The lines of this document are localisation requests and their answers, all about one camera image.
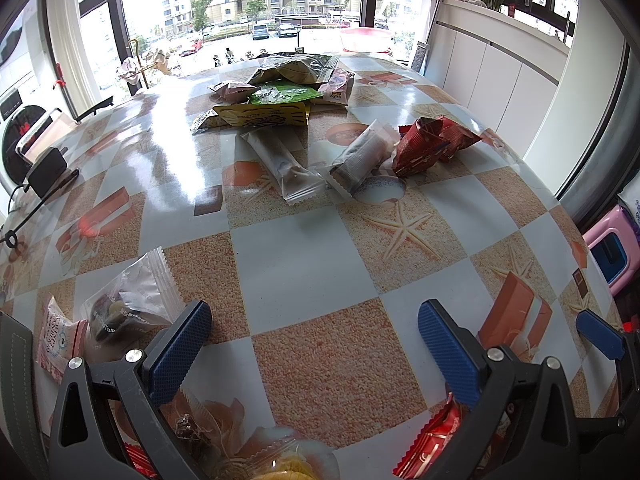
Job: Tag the clear wrapper with dark candy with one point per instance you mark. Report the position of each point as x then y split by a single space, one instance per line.
190 427

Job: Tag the grey storage box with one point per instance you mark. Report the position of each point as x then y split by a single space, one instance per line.
17 385

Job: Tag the pink brown snack packet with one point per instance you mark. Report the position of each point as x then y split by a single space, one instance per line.
232 91

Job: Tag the clear packet with dark roll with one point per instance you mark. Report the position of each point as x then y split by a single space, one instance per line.
357 155

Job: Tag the white washing machine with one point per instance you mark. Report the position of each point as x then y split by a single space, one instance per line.
12 130

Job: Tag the white parked car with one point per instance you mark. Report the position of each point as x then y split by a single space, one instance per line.
286 30

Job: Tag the silver snack packet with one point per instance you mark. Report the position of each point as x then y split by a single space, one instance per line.
135 290

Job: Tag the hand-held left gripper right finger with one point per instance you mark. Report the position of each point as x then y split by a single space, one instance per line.
450 355

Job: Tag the brass hanging stand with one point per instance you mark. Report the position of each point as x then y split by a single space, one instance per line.
135 67

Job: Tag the silver parked car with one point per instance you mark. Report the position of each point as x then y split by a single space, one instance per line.
260 32

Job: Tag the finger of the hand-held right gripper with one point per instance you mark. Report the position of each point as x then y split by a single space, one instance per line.
600 335

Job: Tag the clear packet with dark stick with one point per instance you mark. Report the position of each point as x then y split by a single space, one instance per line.
275 157

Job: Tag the long red snack packet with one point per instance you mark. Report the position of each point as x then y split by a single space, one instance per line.
430 445

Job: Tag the red basin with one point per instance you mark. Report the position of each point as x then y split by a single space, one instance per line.
365 40

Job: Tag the pink plastic stool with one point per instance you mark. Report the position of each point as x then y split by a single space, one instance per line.
597 242

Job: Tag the green snack packet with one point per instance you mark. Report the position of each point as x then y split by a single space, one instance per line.
290 95

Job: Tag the white cabinet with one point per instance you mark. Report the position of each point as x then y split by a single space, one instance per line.
500 75

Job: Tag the translucent plastic box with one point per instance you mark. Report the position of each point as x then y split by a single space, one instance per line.
42 132

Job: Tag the crumpled red snack packet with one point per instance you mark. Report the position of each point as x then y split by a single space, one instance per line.
420 152

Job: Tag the white dryer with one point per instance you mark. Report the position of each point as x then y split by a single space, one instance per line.
15 40

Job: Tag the white tissue pack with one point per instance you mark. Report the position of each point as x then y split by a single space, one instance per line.
631 205

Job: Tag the small grey framed panel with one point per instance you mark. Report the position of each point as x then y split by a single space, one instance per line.
420 56

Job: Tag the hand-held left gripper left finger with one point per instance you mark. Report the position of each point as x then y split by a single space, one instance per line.
177 355

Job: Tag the small yellow snack packet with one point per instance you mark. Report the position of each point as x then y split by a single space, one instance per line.
205 122

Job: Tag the checkered printed tablecloth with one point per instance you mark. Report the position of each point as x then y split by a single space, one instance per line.
300 260

